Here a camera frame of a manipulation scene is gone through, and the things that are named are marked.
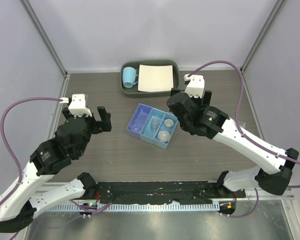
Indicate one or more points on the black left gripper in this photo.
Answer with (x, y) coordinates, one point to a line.
(104, 125)

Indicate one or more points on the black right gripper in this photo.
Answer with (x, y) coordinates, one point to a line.
(205, 102)

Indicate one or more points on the small white porcelain crucible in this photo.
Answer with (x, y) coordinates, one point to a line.
(168, 123)

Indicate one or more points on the clear glass funnel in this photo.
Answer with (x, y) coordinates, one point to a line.
(142, 116)

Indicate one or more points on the large white porcelain dish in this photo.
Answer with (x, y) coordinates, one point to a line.
(164, 136)

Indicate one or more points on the clear glass jar with lid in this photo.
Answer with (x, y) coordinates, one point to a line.
(155, 122)

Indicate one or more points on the blue three-compartment organizer box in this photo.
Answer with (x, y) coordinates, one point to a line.
(145, 134)

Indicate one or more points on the clear glass beaker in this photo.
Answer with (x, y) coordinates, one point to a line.
(135, 126)

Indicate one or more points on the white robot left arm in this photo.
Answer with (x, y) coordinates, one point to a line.
(20, 204)

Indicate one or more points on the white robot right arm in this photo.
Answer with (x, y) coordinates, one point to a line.
(272, 172)

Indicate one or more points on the white square plate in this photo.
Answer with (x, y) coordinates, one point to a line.
(155, 78)

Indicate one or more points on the light blue mug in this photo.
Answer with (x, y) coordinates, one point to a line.
(129, 77)

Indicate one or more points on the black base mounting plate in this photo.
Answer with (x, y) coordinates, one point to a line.
(159, 192)

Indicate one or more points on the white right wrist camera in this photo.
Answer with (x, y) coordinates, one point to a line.
(195, 86)

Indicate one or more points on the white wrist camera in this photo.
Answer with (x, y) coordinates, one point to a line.
(77, 106)
(195, 86)

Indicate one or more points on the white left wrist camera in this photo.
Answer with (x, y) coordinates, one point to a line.
(77, 106)

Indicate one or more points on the white slotted cable duct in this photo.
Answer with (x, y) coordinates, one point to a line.
(129, 208)

